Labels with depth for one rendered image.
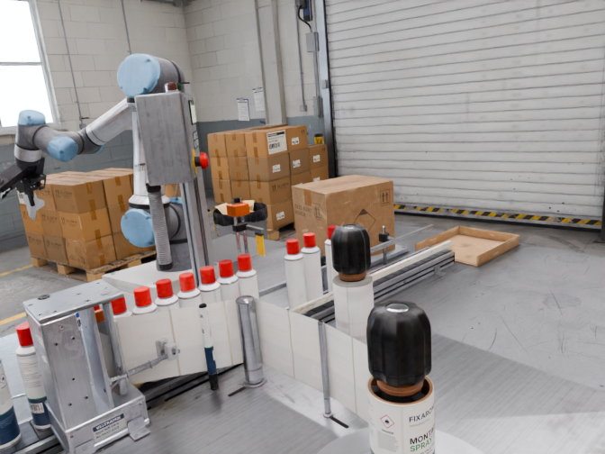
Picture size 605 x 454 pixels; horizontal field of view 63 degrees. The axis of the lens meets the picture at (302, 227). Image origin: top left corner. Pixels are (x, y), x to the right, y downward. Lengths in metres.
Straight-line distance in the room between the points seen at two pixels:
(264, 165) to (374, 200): 3.26
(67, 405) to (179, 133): 0.55
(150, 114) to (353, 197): 0.88
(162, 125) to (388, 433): 0.74
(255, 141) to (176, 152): 3.94
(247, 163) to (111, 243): 1.56
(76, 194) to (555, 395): 4.02
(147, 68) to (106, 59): 5.98
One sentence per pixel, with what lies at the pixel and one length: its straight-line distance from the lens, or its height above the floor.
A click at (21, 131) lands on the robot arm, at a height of 1.41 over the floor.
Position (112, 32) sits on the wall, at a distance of 7.52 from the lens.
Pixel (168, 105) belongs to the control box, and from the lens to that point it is 1.08.
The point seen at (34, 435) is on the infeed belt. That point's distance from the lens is 1.10.
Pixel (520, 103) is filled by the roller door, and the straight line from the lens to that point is 5.27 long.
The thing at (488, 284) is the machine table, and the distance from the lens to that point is 1.65.
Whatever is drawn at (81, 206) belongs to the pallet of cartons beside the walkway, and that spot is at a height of 0.70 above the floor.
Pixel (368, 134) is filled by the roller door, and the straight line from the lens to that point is 5.99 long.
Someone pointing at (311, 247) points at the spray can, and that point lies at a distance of 1.32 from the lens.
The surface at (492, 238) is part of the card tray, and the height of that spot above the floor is 0.84.
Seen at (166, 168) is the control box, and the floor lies 1.32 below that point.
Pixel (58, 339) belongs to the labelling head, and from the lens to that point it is 0.89.
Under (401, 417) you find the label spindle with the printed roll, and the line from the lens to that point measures 0.66.
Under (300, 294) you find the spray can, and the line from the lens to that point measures 1.30.
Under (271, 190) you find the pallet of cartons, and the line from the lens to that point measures 5.02.
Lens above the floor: 1.44
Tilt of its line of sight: 15 degrees down
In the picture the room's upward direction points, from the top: 5 degrees counter-clockwise
